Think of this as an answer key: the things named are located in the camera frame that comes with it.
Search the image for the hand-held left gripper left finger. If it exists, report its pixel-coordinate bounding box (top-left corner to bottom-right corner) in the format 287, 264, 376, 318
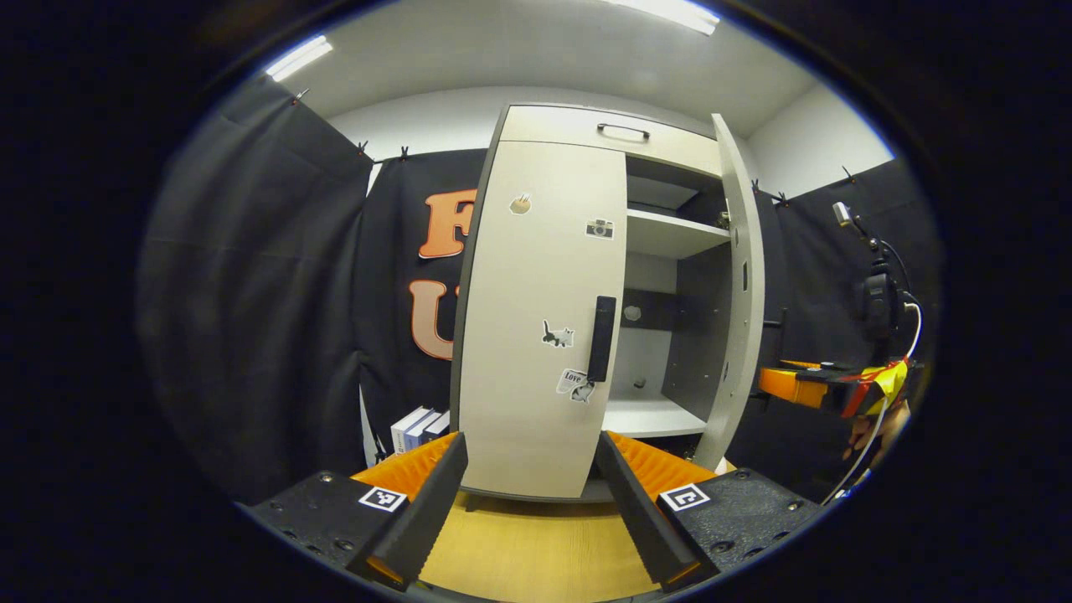
239, 431, 470, 591

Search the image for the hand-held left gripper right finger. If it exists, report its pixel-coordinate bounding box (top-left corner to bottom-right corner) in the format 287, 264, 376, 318
596, 430, 826, 591

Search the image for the black door handle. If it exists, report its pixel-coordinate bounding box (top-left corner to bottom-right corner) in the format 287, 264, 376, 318
586, 295, 617, 384
760, 307, 792, 413

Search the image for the beige door black cat sticker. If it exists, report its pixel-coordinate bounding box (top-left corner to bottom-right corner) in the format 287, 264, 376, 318
691, 113, 767, 472

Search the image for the beige double-door shoe cabinet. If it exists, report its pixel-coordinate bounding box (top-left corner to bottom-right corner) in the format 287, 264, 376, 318
450, 102, 767, 503

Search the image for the beige door with camera sticker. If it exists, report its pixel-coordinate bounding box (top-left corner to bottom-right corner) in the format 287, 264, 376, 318
459, 140, 629, 500

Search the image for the beige cabinet drawer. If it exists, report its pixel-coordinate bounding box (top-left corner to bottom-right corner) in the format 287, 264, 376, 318
500, 105, 723, 177

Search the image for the black backdrop cloth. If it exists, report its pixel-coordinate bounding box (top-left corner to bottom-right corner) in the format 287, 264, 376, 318
138, 75, 943, 508

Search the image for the ceiling light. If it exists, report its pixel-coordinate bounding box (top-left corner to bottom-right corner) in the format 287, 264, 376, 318
266, 35, 333, 82
603, 0, 721, 36

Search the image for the white cable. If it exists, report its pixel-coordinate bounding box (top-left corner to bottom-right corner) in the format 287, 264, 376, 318
825, 301, 924, 503

